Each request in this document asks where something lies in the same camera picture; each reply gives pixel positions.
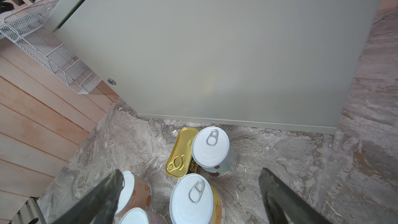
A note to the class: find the orange label can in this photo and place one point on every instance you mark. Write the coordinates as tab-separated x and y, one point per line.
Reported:
136	192

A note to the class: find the grey metal cabinet box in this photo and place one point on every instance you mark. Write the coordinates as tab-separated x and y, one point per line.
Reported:
277	64

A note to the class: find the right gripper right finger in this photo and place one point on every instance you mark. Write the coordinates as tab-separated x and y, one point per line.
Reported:
282	204

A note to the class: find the pink label can front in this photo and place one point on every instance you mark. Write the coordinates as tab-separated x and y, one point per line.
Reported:
139	216

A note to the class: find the teal label can back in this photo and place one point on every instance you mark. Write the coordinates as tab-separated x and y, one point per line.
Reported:
212	150

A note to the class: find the yellow can centre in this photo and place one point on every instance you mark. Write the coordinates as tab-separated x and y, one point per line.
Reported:
195	201

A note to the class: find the white wire mesh shelf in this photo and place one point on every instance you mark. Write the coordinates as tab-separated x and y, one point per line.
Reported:
25	28

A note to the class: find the gold flat sardine tin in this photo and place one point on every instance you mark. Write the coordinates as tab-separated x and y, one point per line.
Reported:
181	161

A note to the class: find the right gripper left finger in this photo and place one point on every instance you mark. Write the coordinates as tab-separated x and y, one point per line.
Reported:
99	205

